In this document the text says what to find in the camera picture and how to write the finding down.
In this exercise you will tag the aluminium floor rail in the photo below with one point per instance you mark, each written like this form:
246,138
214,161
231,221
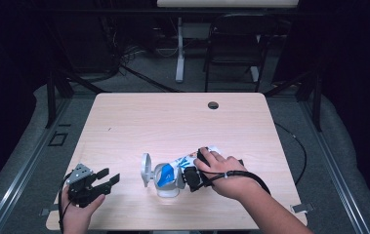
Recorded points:
26,169
335,169

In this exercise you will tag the person's right hand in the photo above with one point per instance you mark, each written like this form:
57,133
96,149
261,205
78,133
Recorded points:
228,182

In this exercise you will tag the black metal frame stand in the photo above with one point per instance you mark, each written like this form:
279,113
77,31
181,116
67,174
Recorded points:
51,97
317,104

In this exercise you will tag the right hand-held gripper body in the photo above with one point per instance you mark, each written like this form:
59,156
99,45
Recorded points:
201,155

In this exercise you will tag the white and blue pouch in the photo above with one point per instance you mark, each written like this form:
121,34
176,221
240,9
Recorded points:
179,162

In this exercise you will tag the black folding chair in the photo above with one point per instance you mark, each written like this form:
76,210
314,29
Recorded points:
238,35

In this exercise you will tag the person's left hand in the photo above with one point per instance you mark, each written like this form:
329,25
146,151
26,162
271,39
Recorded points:
76,217

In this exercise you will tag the clear jar with grey lid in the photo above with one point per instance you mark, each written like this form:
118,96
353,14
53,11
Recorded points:
146,169

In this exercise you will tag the grey tape tab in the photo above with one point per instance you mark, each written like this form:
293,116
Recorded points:
303,208
46,212

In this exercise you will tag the white desk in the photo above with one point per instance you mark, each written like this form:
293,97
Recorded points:
226,3

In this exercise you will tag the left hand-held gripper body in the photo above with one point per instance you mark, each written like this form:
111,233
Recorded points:
81,193

